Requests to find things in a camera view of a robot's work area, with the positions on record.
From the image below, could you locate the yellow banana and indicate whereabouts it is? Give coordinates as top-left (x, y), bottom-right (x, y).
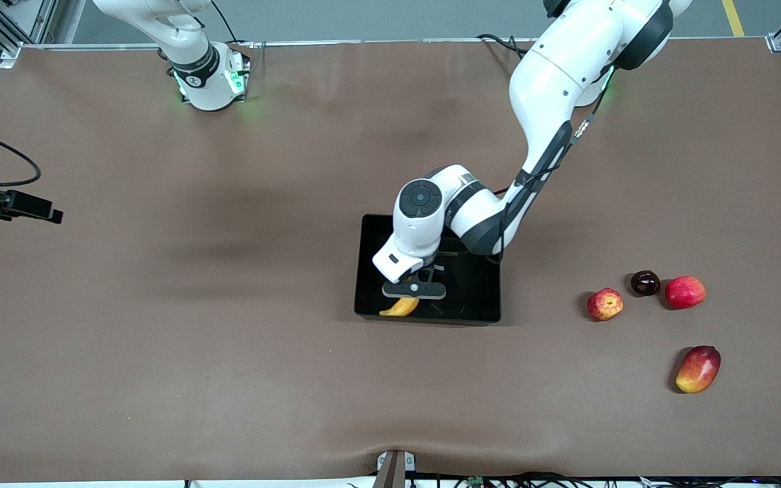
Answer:
top-left (378, 273), bottom-right (421, 318)

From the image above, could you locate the dark purple plum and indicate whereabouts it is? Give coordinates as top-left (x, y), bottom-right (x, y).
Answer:
top-left (630, 270), bottom-right (662, 297)

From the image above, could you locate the black rectangular plastic tray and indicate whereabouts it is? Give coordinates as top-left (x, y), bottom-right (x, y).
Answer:
top-left (353, 213), bottom-right (502, 325)

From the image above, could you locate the brown table cover mat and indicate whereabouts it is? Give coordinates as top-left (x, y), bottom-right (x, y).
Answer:
top-left (0, 39), bottom-right (781, 483)

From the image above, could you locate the black base power cable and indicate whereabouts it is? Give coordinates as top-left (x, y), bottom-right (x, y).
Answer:
top-left (477, 33), bottom-right (534, 62)

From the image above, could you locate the small red yellow apple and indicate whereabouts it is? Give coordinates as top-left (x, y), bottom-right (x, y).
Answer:
top-left (586, 287), bottom-right (624, 322)

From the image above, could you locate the black cable bundle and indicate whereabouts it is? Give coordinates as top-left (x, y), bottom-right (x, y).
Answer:
top-left (346, 471), bottom-right (781, 488)

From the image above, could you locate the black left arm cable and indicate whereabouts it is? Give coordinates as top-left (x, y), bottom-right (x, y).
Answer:
top-left (496, 64), bottom-right (615, 262)

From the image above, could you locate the red yellow mango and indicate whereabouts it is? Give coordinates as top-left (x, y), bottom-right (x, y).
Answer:
top-left (675, 345), bottom-right (722, 394)

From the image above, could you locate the grey metal table bracket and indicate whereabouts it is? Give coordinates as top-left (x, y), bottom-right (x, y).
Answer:
top-left (372, 449), bottom-right (417, 488)

